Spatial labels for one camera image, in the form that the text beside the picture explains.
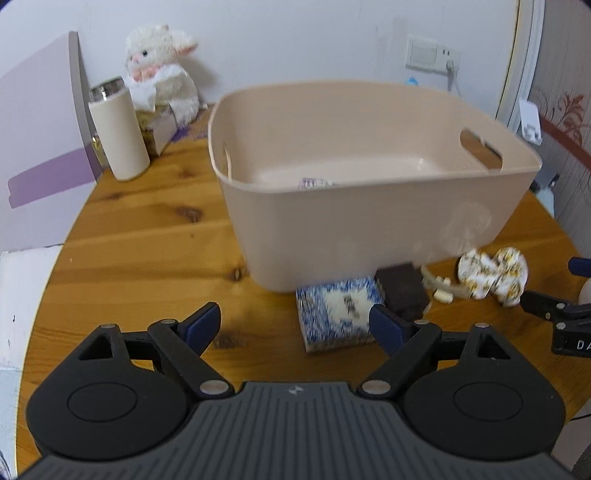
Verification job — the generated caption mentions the cardboard tissue box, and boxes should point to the cardboard tissue box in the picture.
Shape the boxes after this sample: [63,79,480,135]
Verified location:
[133,103,179,157]

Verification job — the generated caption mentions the white wall switch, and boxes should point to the white wall switch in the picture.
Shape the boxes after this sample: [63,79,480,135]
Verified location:
[406,35,438,71]

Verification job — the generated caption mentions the purple white board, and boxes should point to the purple white board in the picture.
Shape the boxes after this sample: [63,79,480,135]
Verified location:
[0,31,103,254]

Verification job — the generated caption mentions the beige plastic basket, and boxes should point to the beige plastic basket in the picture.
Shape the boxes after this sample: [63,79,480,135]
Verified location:
[207,80,544,295]

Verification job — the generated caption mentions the white wall socket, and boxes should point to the white wall socket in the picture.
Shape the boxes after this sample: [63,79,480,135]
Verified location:
[434,45,462,75]

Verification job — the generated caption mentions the white plug with cable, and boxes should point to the white plug with cable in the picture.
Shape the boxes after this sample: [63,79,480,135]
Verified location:
[444,59,463,99]

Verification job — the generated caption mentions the white door frame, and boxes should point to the white door frame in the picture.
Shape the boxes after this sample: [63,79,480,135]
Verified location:
[495,0,546,139]

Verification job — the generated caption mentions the blue white tissue pack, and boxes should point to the blue white tissue pack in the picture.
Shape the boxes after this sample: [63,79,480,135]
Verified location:
[295,276,387,354]

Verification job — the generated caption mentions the white thermos bottle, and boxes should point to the white thermos bottle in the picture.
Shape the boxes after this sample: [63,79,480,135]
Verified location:
[88,76,151,182]

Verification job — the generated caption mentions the white plush sheep toy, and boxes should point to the white plush sheep toy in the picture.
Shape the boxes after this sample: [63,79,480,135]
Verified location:
[124,23,202,126]

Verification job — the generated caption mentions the clear white plastic clip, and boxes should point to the clear white plastic clip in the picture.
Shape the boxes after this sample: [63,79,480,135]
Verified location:
[419,262,468,304]

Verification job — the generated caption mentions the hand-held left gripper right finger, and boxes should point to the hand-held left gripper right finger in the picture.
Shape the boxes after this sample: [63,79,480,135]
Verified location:
[359,303,513,398]

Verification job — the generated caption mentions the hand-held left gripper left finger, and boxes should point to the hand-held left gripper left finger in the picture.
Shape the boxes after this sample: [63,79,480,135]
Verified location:
[76,302,234,398]

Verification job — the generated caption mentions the dark brown sponge block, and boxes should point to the dark brown sponge block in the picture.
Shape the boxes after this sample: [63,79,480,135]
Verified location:
[374,263,431,320]

